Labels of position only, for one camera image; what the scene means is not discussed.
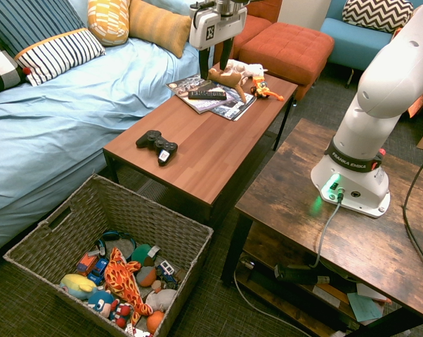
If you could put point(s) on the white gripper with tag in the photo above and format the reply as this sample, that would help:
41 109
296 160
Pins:
215 29

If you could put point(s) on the black gamepad with sticker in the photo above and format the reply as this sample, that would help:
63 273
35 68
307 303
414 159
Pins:
155 141

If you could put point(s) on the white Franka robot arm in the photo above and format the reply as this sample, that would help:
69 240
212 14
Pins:
373 87

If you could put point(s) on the grey wicker basket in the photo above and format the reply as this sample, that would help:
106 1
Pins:
134 214

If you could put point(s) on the brown plush toy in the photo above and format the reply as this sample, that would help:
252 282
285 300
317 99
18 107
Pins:
229 80

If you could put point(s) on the white plush toy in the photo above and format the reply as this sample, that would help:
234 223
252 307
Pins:
248 68

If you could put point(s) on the black remote control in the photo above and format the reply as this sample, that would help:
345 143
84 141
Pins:
207 94

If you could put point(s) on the dark grey magazine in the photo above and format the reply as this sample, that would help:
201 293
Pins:
185 84

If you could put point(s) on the purple magazine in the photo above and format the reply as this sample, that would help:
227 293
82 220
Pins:
206 104

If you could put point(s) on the small orange toy figure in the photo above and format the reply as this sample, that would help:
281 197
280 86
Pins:
260 89

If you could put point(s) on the orange armchair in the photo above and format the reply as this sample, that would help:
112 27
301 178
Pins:
259 24

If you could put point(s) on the mustard yellow pillow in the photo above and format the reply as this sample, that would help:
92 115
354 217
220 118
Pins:
159 24

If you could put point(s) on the orange tufted ottoman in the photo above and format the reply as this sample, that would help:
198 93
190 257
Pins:
285 49

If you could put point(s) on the reddish wooden coffee table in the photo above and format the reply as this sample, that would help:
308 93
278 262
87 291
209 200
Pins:
204 140

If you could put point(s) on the yellow white patterned pillow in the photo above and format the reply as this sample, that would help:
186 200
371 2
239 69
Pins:
107 21

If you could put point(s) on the blue sofa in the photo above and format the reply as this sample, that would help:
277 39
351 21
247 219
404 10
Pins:
352 45

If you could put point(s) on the bed with light blue sheet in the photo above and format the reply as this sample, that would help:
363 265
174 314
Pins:
74 105

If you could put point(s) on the white navy striped pillow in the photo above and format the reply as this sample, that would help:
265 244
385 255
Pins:
57 52

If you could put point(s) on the black white chevron pillow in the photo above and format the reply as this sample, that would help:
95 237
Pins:
376 14

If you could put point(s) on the dark blue striped pillow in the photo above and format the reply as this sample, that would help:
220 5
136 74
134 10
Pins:
25 21

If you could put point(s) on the blue black headphones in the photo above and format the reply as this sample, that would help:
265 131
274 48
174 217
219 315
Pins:
125 237

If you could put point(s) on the green orange soft ball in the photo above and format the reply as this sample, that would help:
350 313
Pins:
143 254

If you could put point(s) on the orange box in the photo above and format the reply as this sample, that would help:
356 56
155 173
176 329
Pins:
420 102

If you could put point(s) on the black white checked pillow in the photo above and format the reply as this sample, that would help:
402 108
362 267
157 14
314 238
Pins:
0 70

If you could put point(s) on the white blue toy car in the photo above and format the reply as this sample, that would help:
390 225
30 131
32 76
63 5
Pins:
166 270

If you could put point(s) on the rustic brown wooden table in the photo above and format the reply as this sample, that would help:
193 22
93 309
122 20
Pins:
355 238

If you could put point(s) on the grey orange soft ball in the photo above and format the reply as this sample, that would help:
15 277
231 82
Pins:
146 277

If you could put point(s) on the black power brick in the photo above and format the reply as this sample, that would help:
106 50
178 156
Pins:
299 274

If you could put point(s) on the orange patterned lizard plush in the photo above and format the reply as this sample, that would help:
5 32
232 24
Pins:
122 277

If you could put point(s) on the red toy truck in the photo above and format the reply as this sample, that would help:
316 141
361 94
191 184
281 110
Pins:
86 263

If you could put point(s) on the grey plush toy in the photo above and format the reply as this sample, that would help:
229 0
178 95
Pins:
162 298

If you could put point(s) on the yellow plush toy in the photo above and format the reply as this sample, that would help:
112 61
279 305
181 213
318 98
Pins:
76 284

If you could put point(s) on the red blue superhero plush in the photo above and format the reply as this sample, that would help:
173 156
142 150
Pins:
120 312

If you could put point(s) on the white paper sheet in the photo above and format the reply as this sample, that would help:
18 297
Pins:
369 290

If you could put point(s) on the teal paper sheet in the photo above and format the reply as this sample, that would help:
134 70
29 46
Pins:
364 307

